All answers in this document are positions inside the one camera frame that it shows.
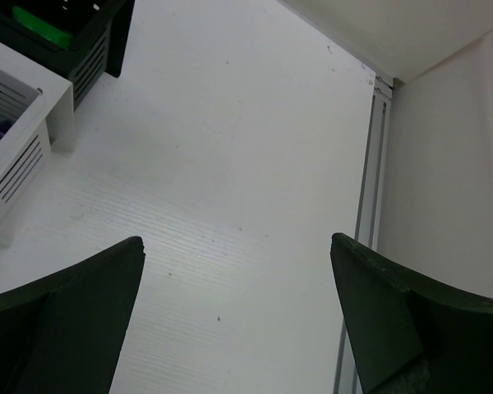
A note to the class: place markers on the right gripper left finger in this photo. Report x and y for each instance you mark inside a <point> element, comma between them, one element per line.
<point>63,333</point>

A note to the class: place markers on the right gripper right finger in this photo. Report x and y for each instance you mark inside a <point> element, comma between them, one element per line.
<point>410,333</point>

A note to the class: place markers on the green 2x2 lego brick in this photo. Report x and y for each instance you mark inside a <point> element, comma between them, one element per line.
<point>60,38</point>

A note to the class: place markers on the white slatted double container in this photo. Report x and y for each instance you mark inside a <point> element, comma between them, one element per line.
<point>41,105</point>

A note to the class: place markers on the black double container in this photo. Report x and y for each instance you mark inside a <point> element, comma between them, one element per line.
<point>100,31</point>

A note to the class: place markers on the aluminium rail right side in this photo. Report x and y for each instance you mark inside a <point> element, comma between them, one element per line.
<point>368,218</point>

